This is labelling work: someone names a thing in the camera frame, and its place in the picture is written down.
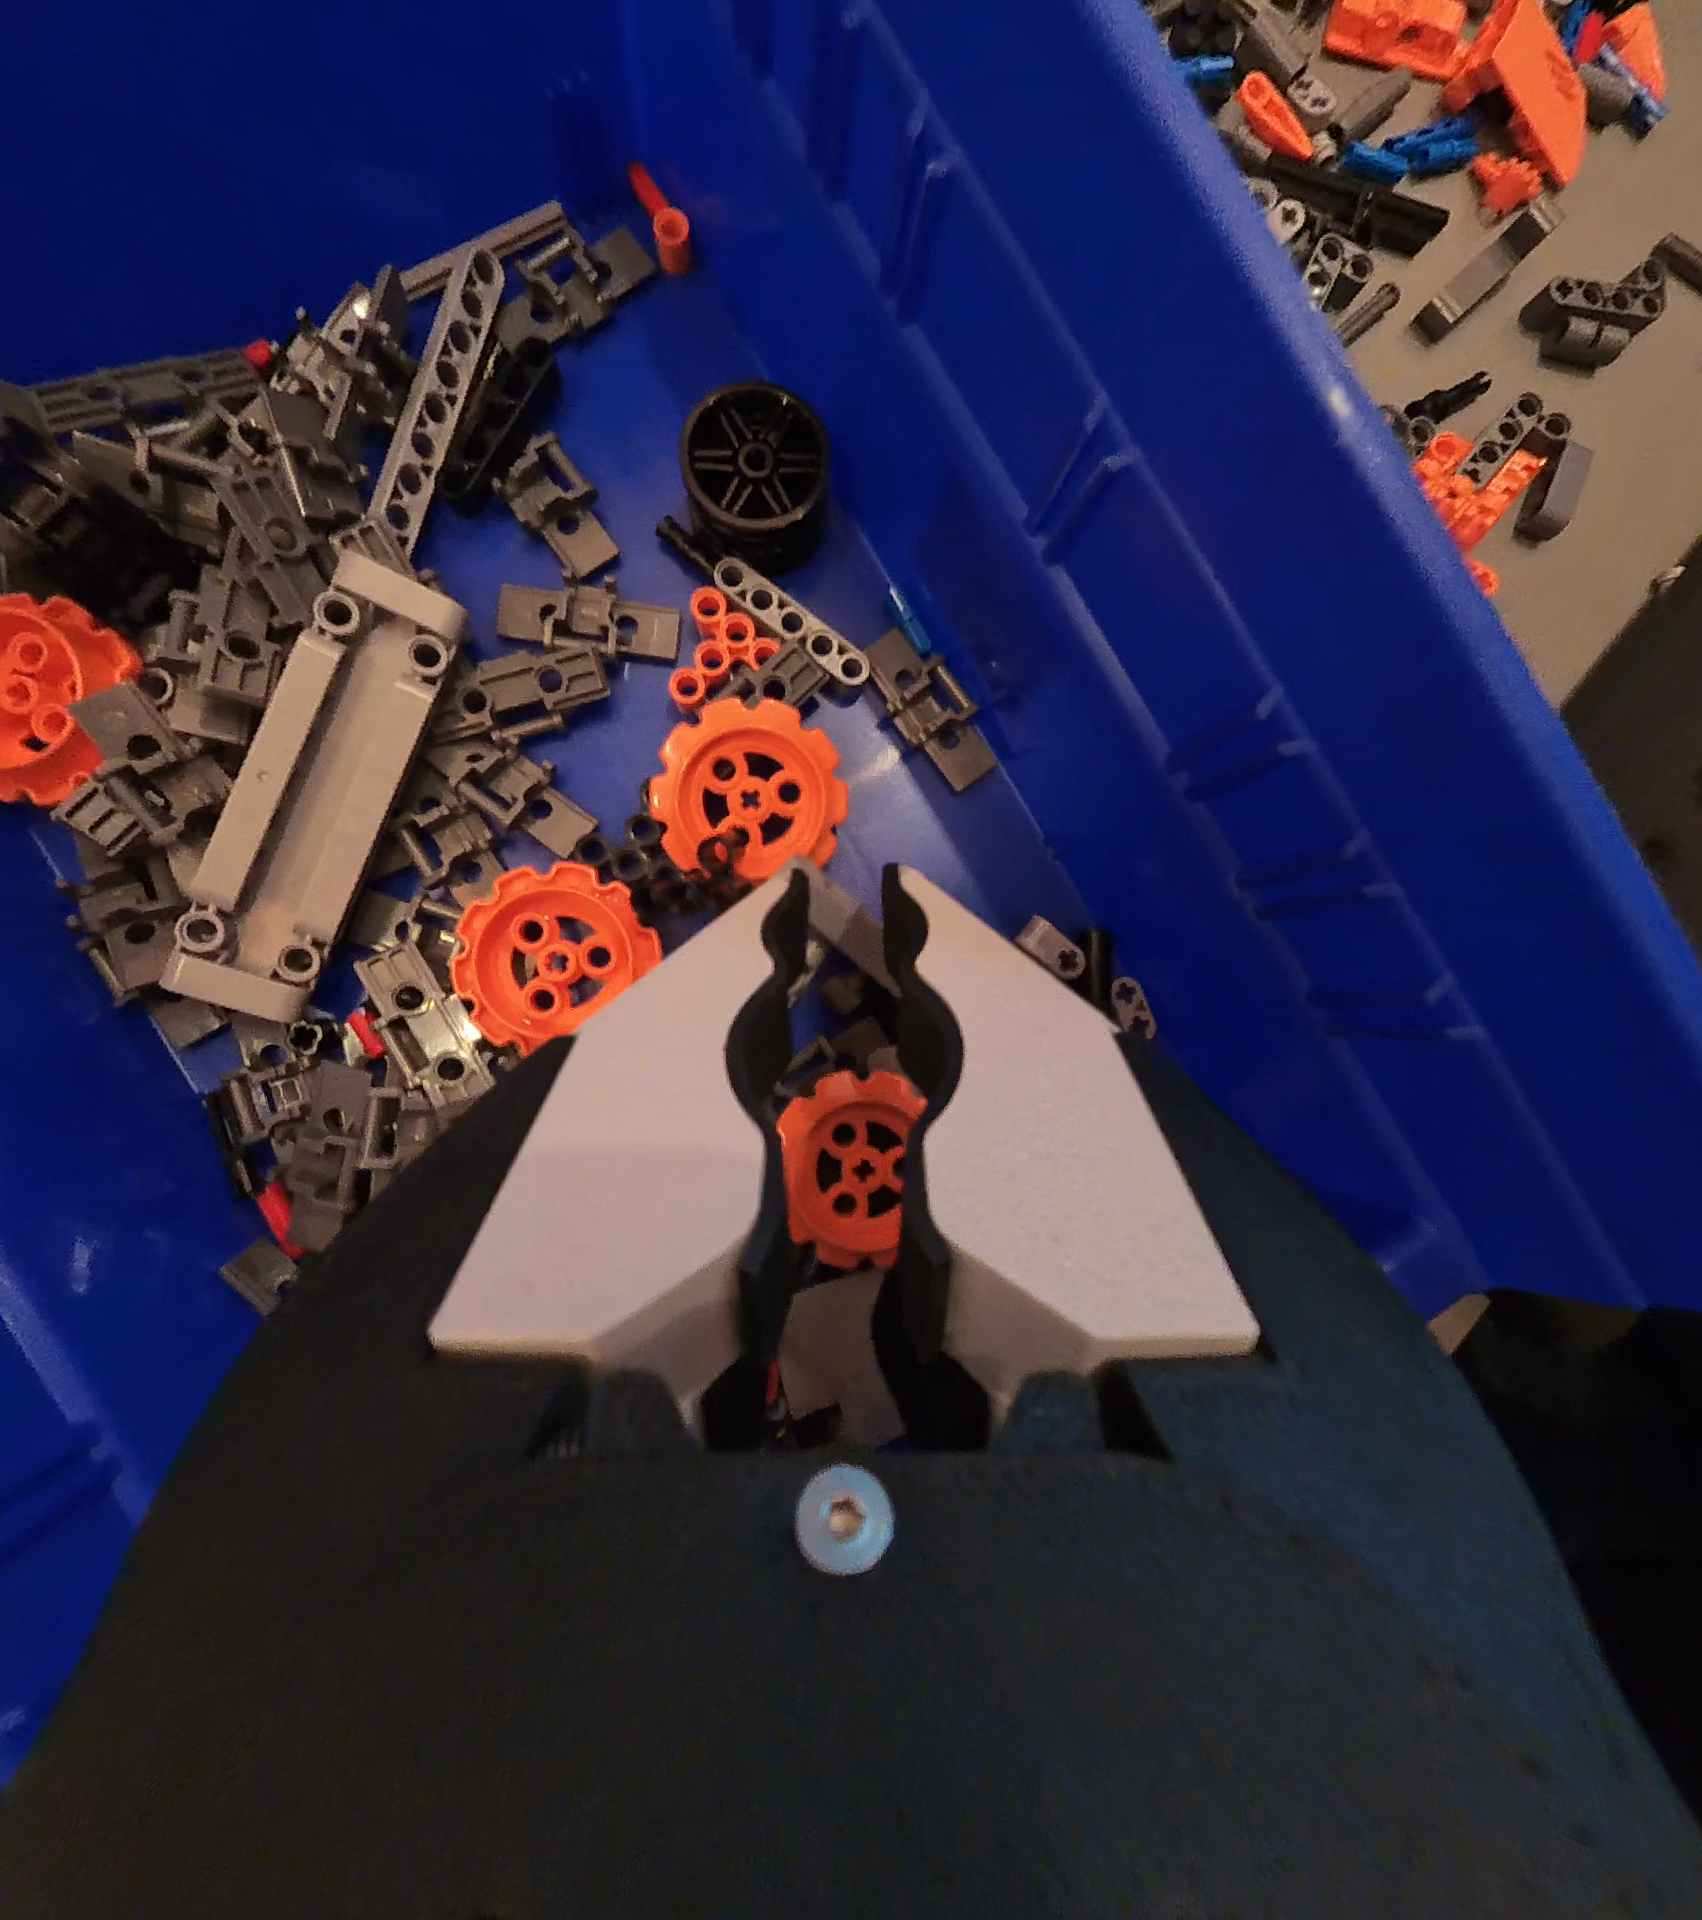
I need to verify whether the orange multi-hole brick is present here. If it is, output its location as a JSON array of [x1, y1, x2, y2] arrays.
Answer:
[[668, 588, 780, 708]]

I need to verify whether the blue plastic bin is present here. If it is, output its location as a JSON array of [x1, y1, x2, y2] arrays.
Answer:
[[0, 0, 1702, 1898]]

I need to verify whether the dark grey long holed beam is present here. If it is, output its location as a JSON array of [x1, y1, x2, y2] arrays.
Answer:
[[368, 245, 508, 557]]

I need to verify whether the orange toothed wheel brick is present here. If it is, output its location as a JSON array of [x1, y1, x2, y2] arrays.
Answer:
[[0, 592, 144, 808], [644, 695, 843, 881], [777, 1068, 930, 1270], [450, 862, 664, 1054]]

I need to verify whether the pile of loose brick parts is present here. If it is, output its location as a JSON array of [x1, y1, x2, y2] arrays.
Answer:
[[1150, 0, 1702, 595]]

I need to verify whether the black wheel rim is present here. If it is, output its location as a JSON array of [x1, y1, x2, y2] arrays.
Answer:
[[681, 384, 836, 574]]

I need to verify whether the pile of dark grey brick parts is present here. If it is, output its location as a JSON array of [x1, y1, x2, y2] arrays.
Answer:
[[0, 202, 1160, 1314]]

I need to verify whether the grey long panel brick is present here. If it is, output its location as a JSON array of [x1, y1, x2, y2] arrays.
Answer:
[[160, 554, 470, 1026]]

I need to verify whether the small orange pin brick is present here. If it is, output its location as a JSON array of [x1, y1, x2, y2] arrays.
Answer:
[[625, 161, 695, 277]]

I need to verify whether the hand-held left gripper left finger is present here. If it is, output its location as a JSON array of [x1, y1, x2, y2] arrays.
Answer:
[[426, 866, 811, 1447]]

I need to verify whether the light grey holed brick beam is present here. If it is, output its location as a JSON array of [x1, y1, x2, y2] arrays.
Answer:
[[713, 558, 874, 677]]

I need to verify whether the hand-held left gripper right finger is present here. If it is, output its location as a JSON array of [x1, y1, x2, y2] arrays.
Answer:
[[871, 862, 1259, 1447]]

